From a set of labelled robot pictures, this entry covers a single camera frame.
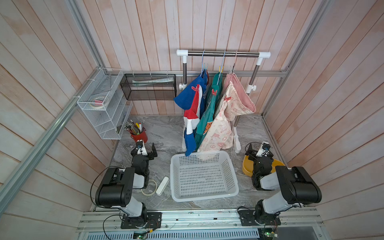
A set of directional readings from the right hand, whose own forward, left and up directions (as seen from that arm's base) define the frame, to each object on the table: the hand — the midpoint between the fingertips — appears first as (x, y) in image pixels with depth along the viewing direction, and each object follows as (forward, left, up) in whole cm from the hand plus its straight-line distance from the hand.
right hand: (258, 144), depth 90 cm
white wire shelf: (+3, +84, +26) cm, 88 cm away
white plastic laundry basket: (-16, +34, -10) cm, 39 cm away
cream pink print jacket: (+15, +16, +21) cm, 30 cm away
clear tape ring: (-25, +61, -9) cm, 66 cm away
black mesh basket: (+38, +71, +16) cm, 82 cm away
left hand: (-1, +69, 0) cm, 69 cm away
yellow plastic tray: (-12, +8, -4) cm, 15 cm away
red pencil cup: (+11, +76, -7) cm, 77 cm away
